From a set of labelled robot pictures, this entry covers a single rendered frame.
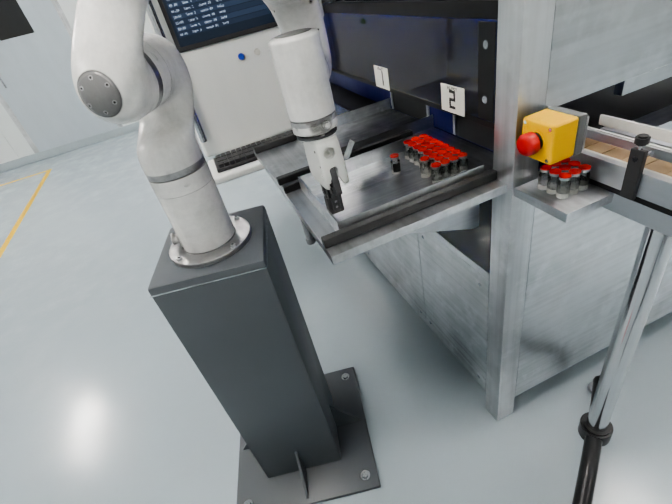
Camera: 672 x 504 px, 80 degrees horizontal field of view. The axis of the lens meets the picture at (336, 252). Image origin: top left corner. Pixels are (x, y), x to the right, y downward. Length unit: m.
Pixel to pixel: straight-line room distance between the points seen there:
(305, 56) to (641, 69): 0.68
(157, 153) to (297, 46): 0.33
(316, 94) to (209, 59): 0.94
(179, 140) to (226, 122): 0.82
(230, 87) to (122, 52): 0.91
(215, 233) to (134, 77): 0.33
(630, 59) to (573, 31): 0.18
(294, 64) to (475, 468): 1.23
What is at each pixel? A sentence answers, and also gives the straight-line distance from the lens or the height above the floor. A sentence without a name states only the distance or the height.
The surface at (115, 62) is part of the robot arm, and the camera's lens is 0.75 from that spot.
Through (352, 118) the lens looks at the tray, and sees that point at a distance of 1.39.
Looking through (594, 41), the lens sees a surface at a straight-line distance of 0.93.
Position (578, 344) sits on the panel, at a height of 0.19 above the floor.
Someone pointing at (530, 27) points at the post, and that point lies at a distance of 0.81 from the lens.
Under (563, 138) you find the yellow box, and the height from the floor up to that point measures 1.00.
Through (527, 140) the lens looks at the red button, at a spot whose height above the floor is 1.01.
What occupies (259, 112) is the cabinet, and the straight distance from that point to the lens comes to 1.66.
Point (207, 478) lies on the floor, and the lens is 1.63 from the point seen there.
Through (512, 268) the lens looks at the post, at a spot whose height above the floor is 0.65.
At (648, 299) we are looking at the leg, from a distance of 1.03.
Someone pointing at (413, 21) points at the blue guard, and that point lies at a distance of 1.07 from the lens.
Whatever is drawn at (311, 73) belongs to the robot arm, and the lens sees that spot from 0.70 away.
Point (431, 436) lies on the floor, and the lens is 1.50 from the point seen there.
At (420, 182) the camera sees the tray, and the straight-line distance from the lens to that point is 0.94.
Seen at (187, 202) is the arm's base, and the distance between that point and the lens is 0.86.
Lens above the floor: 1.32
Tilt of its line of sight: 36 degrees down
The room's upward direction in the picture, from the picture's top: 14 degrees counter-clockwise
